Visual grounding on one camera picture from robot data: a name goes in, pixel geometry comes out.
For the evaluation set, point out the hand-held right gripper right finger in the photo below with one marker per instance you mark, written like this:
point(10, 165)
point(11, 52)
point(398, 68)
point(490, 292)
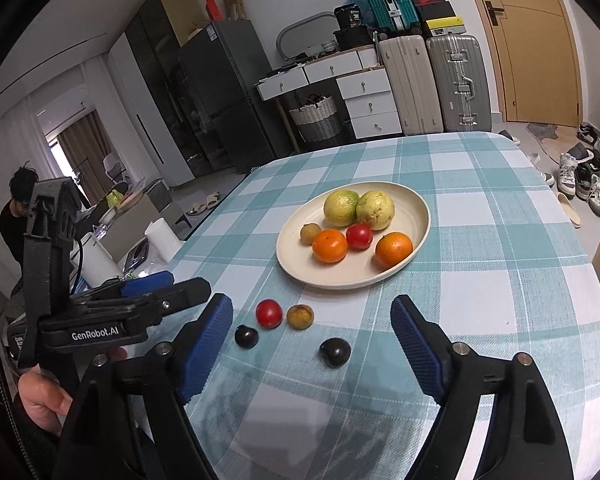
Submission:
point(420, 347)

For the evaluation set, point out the brown carton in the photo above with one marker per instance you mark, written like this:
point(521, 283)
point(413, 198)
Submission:
point(232, 5)

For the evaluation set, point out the beige suitcase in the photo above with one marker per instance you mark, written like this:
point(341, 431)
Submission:
point(410, 85)

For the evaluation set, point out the black tub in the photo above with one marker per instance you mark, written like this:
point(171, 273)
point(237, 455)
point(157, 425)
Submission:
point(349, 16)

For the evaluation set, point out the dark purple plum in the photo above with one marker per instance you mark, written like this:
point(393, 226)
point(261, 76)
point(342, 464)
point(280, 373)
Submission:
point(334, 351)
point(246, 336)

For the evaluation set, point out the metal tray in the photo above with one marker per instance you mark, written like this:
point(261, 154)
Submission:
point(137, 256)

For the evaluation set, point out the white office chair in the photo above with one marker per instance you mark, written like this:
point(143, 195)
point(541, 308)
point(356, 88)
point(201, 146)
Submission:
point(116, 167)

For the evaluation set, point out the pair of beige slippers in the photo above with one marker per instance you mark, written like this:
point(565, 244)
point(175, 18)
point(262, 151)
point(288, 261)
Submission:
point(204, 204)

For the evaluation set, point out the teal checked tablecloth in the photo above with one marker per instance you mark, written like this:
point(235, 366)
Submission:
point(480, 285)

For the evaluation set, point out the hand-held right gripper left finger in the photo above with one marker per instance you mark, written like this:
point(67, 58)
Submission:
point(207, 347)

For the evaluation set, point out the oval mirror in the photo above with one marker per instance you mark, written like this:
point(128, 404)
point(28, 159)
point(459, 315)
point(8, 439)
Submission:
point(305, 35)

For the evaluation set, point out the brown curtain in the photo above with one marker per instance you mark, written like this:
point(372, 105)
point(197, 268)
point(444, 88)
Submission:
point(82, 150)

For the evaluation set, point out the red carton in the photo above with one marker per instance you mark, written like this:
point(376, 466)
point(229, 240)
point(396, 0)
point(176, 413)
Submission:
point(213, 9)

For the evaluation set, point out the silver suitcase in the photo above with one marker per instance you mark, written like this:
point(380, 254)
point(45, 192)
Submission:
point(457, 82)

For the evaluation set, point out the beige box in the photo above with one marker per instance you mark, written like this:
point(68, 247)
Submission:
point(180, 10)

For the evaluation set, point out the dark glass cabinet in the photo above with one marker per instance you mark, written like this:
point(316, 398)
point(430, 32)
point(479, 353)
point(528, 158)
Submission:
point(165, 95)

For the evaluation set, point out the red tomato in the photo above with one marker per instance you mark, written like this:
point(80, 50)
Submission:
point(359, 236)
point(269, 313)

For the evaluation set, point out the white paper towel roll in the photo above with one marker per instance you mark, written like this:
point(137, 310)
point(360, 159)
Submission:
point(162, 237)
point(99, 262)

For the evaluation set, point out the yellow-green guava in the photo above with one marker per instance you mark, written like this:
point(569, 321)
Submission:
point(340, 207)
point(375, 210)

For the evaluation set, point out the green plastic bag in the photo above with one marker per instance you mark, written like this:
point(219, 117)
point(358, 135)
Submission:
point(112, 199)

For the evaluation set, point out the stack of shoe boxes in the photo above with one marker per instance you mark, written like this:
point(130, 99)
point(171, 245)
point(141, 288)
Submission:
point(437, 7)

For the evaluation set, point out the woven laundry basket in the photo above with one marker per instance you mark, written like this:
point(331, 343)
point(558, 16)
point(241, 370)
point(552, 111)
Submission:
point(316, 120)

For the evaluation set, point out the cream round plate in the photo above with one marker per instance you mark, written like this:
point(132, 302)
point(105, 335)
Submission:
point(300, 265)

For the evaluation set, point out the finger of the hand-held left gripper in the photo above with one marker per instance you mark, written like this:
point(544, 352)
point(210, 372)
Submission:
point(185, 297)
point(147, 282)

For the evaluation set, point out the orange tangerine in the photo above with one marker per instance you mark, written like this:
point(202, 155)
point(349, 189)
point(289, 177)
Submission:
point(330, 245)
point(394, 249)

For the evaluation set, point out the black storage box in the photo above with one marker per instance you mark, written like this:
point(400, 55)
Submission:
point(354, 39)

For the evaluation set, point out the grey door mat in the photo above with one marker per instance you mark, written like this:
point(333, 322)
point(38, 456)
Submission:
point(542, 135)

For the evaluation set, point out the white wardrobe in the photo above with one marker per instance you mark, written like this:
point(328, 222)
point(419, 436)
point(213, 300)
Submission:
point(145, 135)

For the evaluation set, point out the small brown longan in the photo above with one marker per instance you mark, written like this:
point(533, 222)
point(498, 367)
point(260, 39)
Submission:
point(310, 234)
point(299, 317)

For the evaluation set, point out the person's left hand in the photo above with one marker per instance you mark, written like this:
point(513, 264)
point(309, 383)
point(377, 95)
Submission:
point(42, 400)

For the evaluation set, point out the large cardboard box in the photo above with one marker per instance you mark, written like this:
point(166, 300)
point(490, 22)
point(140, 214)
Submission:
point(130, 217)

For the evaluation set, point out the black refrigerator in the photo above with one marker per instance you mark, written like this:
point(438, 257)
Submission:
point(235, 95)

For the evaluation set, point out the white dresser with drawers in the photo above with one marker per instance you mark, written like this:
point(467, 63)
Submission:
point(365, 85)

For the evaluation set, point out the pile of loose shoes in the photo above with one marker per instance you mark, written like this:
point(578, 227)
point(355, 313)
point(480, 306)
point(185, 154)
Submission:
point(587, 175)

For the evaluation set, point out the wooden door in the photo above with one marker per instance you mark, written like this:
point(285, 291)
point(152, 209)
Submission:
point(525, 50)

